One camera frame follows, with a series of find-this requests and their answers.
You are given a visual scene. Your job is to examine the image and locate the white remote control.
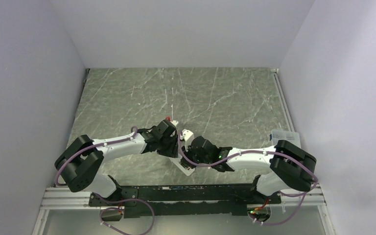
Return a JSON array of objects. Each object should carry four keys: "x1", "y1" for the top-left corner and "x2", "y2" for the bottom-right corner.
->
[{"x1": 169, "y1": 156, "x2": 195, "y2": 176}]

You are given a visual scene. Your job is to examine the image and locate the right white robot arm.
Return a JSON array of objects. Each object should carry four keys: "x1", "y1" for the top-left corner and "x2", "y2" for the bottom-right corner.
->
[{"x1": 178, "y1": 136, "x2": 319, "y2": 203}]

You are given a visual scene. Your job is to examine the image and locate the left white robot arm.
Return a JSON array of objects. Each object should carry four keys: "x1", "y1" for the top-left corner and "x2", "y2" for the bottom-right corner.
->
[{"x1": 54, "y1": 118, "x2": 180, "y2": 206}]

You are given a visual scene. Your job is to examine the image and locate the clear plastic organizer box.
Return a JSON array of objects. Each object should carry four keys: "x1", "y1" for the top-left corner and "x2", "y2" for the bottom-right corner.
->
[{"x1": 269, "y1": 129, "x2": 301, "y2": 147}]

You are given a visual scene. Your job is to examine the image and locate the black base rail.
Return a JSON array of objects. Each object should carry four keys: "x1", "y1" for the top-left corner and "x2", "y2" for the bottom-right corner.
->
[{"x1": 89, "y1": 183, "x2": 281, "y2": 218}]

